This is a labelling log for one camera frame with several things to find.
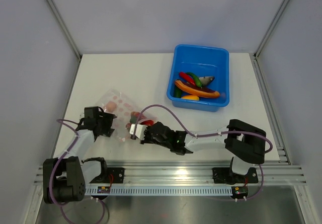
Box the red toy grape bunch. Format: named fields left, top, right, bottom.
left=126, top=111, right=154, bottom=129

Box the clear zip top bag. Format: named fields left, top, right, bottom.
left=97, top=89, right=156, bottom=142

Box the orange toy fruit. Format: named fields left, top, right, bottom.
left=181, top=95, right=200, bottom=101

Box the orange toy croissant bread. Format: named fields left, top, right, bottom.
left=174, top=80, right=220, bottom=99

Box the red toy chili pepper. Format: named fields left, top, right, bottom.
left=179, top=72, right=195, bottom=86

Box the green toy chili pepper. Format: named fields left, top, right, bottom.
left=186, top=72, right=203, bottom=88

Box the grey toy fish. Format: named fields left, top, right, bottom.
left=199, top=76, right=215, bottom=87

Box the blue plastic bin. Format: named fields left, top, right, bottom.
left=167, top=44, right=229, bottom=112

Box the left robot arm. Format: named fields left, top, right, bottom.
left=42, top=106, right=116, bottom=206

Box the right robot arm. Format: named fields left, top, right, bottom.
left=134, top=119, right=266, bottom=185

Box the small peach toy ball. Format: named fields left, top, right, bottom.
left=105, top=102, right=117, bottom=112

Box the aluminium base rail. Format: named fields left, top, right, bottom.
left=35, top=160, right=306, bottom=184

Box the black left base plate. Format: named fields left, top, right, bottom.
left=107, top=167, right=125, bottom=184

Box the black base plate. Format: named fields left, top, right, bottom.
left=107, top=167, right=125, bottom=184
left=212, top=167, right=259, bottom=185

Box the white slotted cable duct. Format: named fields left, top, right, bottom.
left=85, top=186, right=232, bottom=196

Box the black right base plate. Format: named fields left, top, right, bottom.
left=212, top=167, right=259, bottom=185

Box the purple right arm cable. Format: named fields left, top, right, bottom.
left=137, top=104, right=274, bottom=202

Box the aluminium frame post left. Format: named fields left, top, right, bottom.
left=36, top=0, right=82, bottom=58

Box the aluminium frame post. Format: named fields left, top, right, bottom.
left=254, top=0, right=291, bottom=60
left=36, top=0, right=82, bottom=58

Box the aluminium frame post right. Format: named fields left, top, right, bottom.
left=254, top=0, right=291, bottom=60

